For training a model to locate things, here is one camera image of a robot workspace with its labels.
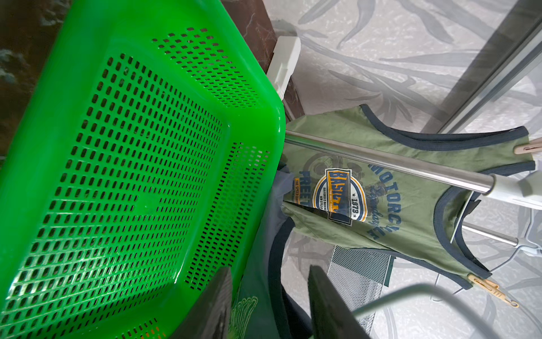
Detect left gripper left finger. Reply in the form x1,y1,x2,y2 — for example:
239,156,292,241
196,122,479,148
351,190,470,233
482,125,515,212
170,266,233,339

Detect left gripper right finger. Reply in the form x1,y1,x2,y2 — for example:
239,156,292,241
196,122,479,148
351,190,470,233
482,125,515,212
308,266,369,338

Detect navy blue tank top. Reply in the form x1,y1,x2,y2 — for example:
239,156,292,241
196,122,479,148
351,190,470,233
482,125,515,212
229,163,313,338

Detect white wire hanger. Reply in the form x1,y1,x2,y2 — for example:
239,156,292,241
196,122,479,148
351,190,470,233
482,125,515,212
351,282,505,339
433,199,541,338

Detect olive green tank top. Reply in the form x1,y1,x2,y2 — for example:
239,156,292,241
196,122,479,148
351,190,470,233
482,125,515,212
282,105,536,289

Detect green perforated plastic basket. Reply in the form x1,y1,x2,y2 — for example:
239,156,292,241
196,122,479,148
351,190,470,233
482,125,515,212
1,1,285,338

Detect metal clothes rack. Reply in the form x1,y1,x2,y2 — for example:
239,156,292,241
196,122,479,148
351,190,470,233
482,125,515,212
265,35,542,257

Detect white wire mesh basket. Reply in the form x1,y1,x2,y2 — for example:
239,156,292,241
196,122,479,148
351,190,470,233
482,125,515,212
327,246,395,311

